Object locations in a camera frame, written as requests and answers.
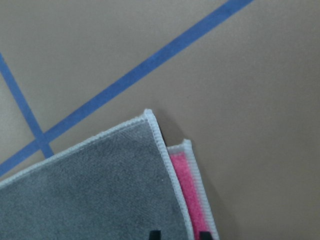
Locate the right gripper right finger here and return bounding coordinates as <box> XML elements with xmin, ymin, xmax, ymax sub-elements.
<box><xmin>199</xmin><ymin>231</ymin><xmax>213</xmax><ymax>240</ymax></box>

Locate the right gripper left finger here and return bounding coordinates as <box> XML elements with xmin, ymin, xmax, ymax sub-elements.
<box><xmin>148</xmin><ymin>230</ymin><xmax>162</xmax><ymax>240</ymax></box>

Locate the pink and grey towel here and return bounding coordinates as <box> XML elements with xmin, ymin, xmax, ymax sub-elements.
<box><xmin>0</xmin><ymin>109</ymin><xmax>220</xmax><ymax>240</ymax></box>

